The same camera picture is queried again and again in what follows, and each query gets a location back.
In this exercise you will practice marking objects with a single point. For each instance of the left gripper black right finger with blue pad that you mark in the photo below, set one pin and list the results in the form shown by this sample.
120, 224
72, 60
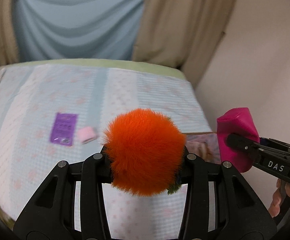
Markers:
220, 204

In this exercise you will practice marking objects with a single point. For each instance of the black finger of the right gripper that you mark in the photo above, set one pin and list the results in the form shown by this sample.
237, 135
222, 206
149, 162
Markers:
242, 142

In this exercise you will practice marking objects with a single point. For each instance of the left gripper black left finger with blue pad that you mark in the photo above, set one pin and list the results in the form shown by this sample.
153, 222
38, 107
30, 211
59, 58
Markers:
69, 203

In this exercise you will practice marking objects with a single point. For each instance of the magenta soft pouch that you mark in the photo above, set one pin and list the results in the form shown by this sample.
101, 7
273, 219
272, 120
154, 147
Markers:
236, 121

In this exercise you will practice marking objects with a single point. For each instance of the purple plastic packet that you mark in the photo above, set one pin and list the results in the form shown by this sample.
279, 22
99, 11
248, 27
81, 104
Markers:
62, 132

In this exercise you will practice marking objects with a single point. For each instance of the pink fluffy pouch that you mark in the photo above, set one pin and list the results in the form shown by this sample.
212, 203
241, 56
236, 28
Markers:
86, 134

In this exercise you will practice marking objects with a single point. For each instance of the orange fluffy pompom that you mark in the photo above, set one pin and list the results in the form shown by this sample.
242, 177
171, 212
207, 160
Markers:
145, 149

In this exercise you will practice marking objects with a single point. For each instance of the person's right hand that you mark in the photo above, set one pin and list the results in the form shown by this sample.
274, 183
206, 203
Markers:
278, 197

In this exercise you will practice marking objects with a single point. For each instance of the pink hexagonal cardboard box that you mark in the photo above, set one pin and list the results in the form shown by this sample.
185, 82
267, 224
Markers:
205, 146

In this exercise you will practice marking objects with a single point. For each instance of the blue checkered floral bedsheet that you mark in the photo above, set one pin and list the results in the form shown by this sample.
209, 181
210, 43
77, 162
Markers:
95, 152

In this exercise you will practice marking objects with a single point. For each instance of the beige right curtain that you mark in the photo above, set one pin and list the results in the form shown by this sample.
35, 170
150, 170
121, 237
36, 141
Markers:
182, 34

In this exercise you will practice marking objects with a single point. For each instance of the green mattress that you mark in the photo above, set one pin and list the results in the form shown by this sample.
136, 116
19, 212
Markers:
129, 65

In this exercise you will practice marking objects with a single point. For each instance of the light blue hanging cloth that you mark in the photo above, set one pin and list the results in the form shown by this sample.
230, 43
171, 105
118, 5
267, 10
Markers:
76, 29

